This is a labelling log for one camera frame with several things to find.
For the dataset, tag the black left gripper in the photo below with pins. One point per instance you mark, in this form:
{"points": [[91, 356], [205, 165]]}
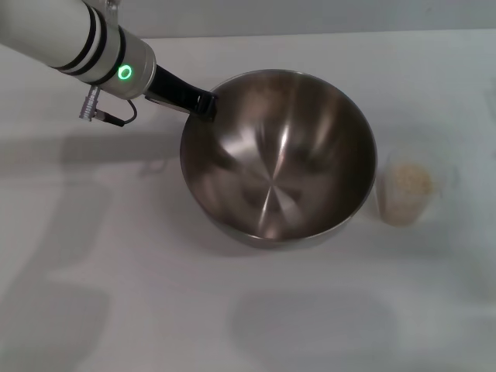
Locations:
{"points": [[174, 87]]}

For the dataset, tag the stainless steel mixing bowl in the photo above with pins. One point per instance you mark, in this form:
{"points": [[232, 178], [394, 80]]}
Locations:
{"points": [[279, 166]]}

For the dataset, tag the clear plastic measuring cup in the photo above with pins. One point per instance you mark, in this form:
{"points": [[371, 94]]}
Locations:
{"points": [[387, 209]]}

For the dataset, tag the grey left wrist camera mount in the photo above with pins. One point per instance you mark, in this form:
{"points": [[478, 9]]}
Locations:
{"points": [[166, 104]]}

